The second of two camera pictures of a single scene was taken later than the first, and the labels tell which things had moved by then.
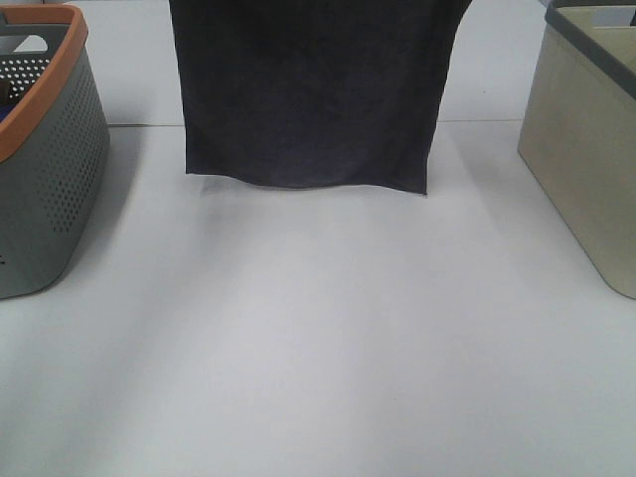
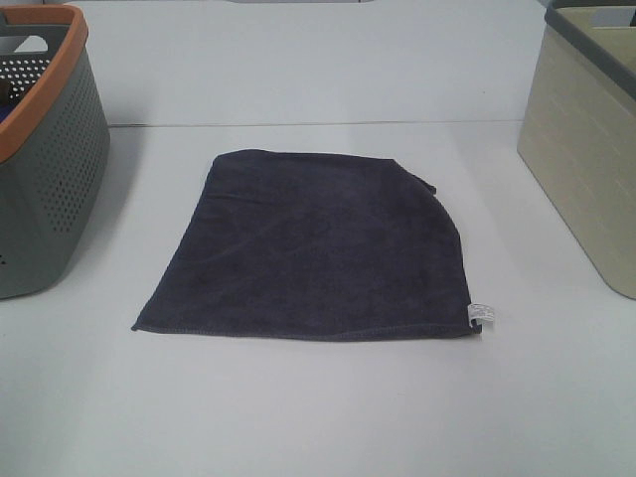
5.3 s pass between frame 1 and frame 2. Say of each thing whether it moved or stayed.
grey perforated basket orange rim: stayed
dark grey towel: moved
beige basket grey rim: stayed
